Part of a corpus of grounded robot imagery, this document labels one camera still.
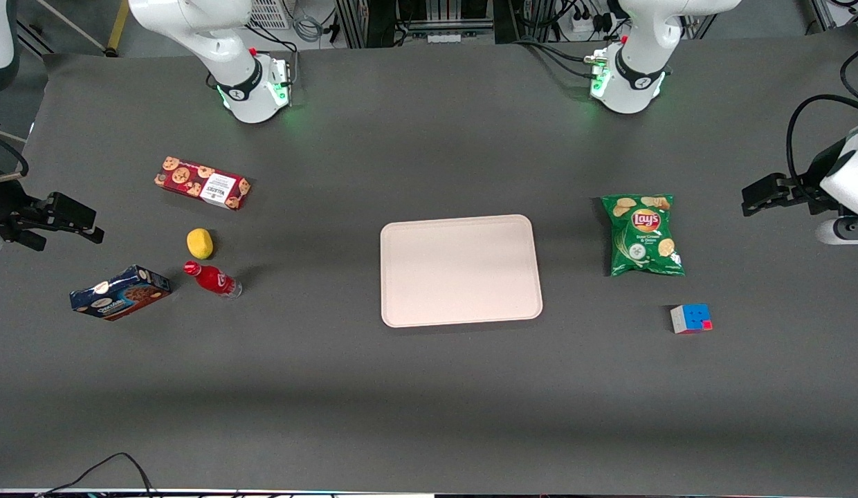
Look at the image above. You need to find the yellow lemon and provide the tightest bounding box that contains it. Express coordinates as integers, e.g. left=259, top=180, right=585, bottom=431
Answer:
left=186, top=228, right=216, bottom=261

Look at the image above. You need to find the black left wrist cable loop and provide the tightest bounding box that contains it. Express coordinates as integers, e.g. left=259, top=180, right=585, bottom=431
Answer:
left=786, top=93, right=858, bottom=203

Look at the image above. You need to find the yellow pole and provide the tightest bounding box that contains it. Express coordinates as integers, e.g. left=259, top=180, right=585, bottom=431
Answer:
left=104, top=0, right=131, bottom=58

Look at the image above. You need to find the black hanging cable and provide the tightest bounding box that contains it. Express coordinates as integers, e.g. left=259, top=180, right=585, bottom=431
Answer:
left=839, top=41, right=858, bottom=106

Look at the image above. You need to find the red coke bottle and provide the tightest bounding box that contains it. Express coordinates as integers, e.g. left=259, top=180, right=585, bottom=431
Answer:
left=183, top=260, right=244, bottom=300

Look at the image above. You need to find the white power strip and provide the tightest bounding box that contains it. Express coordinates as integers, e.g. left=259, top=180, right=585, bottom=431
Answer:
left=570, top=10, right=614, bottom=35

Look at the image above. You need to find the blue chocolate cookie box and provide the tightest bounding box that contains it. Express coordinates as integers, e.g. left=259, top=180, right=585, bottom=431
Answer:
left=69, top=265, right=172, bottom=322

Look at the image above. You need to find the aluminium frame profile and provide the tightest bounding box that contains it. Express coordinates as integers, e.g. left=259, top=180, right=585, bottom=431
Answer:
left=808, top=0, right=843, bottom=30

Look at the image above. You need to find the black right arm base cable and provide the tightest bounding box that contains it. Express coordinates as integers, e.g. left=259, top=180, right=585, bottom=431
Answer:
left=245, top=24, right=300, bottom=55

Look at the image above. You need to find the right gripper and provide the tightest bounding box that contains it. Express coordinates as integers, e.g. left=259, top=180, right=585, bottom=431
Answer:
left=0, top=181, right=105, bottom=255

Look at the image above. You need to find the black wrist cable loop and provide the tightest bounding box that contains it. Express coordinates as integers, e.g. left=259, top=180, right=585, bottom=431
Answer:
left=786, top=93, right=858, bottom=203
left=0, top=127, right=30, bottom=179

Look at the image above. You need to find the thin black table-edge cable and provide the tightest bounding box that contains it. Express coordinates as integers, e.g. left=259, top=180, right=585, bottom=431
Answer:
left=33, top=452, right=157, bottom=498

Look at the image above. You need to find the white perforated box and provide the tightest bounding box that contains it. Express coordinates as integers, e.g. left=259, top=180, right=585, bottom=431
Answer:
left=247, top=0, right=294, bottom=30

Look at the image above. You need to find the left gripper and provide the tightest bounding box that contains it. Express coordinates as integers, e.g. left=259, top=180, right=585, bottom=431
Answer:
left=741, top=116, right=858, bottom=246

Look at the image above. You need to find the red cookie box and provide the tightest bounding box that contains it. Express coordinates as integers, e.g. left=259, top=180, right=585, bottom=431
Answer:
left=154, top=156, right=253, bottom=212

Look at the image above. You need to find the blue Rubik's cube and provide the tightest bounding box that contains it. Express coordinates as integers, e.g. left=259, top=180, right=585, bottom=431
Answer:
left=670, top=303, right=714, bottom=335

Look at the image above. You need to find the green Lay's chips bag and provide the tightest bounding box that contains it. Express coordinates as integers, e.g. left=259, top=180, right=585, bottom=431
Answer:
left=601, top=194, right=686, bottom=279

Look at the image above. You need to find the beige plastic tray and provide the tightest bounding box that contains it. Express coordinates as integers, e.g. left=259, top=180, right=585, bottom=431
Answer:
left=379, top=214, right=545, bottom=329

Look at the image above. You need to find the grey coiled cable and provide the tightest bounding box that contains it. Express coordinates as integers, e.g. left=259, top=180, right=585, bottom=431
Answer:
left=292, top=10, right=325, bottom=44

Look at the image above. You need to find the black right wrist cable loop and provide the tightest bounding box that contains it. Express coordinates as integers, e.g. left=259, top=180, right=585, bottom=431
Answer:
left=0, top=127, right=30, bottom=179

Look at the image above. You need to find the black arm base cable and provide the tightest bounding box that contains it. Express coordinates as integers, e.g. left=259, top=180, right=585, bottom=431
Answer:
left=512, top=39, right=600, bottom=80
left=245, top=24, right=300, bottom=55

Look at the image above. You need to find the black left arm base cable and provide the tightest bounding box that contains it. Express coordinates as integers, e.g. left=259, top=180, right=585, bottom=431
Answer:
left=512, top=39, right=600, bottom=80

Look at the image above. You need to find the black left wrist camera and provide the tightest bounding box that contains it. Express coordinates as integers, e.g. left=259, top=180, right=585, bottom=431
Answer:
left=807, top=147, right=849, bottom=192

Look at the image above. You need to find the black equipment rack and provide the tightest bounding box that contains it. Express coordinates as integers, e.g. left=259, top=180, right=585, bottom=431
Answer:
left=335, top=0, right=565, bottom=50

